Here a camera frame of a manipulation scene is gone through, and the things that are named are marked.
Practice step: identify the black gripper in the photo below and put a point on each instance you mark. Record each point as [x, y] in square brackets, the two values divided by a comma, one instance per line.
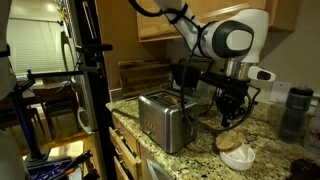
[230, 106]

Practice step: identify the toasted bread slice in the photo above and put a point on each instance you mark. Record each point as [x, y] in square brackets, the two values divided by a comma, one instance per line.
[171, 98]

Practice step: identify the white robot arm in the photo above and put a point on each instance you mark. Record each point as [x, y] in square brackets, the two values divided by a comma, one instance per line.
[238, 39]

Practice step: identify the stainless steel two-slot toaster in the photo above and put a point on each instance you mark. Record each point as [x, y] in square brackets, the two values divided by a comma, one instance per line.
[163, 121]

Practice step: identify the black coffee maker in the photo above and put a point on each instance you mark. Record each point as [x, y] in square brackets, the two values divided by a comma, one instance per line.
[189, 76]

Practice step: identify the white ceramic bowl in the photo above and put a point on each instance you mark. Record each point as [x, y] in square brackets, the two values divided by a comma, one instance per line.
[240, 159]

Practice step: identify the dark grey sports bottle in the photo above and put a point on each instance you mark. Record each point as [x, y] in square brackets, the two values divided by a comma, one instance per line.
[293, 120]

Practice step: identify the wooden cutting board stack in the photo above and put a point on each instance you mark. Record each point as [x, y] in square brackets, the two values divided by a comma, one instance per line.
[141, 76]

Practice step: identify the open wooden drawer stack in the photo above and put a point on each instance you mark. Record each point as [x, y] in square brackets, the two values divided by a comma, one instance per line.
[126, 147]

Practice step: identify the dark wooden dining chair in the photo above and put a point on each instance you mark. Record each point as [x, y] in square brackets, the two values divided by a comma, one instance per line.
[57, 101]

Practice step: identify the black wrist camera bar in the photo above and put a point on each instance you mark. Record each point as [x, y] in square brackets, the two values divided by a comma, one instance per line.
[230, 85]

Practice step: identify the upper wooden wall cabinet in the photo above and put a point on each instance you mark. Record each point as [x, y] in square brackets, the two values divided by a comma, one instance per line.
[283, 16]

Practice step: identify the black camera tripod stand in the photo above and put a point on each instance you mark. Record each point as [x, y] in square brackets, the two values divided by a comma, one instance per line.
[88, 78]

